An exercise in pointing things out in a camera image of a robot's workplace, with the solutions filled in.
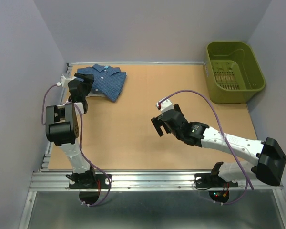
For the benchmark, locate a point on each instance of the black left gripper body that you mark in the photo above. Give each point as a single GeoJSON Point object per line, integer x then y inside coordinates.
{"type": "Point", "coordinates": [86, 85]}

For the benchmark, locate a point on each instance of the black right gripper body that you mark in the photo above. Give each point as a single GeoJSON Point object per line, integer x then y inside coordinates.
{"type": "Point", "coordinates": [177, 108]}

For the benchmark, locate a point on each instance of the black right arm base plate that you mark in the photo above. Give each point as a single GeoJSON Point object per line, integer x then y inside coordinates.
{"type": "Point", "coordinates": [206, 181]}

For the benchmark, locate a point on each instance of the aluminium mounting rail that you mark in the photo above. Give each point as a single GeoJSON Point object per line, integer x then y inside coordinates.
{"type": "Point", "coordinates": [123, 180]}

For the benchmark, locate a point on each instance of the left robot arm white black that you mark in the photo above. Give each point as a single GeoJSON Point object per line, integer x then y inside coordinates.
{"type": "Point", "coordinates": [61, 127]}

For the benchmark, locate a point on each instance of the white shirt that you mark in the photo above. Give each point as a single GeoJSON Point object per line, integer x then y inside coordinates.
{"type": "Point", "coordinates": [93, 94]}

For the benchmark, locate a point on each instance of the green plastic basket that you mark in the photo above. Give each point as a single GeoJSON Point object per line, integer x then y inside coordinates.
{"type": "Point", "coordinates": [232, 72]}

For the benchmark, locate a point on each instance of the blue checkered long sleeve shirt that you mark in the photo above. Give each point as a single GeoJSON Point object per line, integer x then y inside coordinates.
{"type": "Point", "coordinates": [107, 80]}

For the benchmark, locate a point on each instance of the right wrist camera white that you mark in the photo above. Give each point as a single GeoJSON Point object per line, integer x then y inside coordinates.
{"type": "Point", "coordinates": [164, 106]}

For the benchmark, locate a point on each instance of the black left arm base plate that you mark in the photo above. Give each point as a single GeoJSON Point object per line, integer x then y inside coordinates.
{"type": "Point", "coordinates": [87, 181]}

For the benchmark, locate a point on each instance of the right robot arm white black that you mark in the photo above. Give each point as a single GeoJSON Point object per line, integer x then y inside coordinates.
{"type": "Point", "coordinates": [263, 160]}

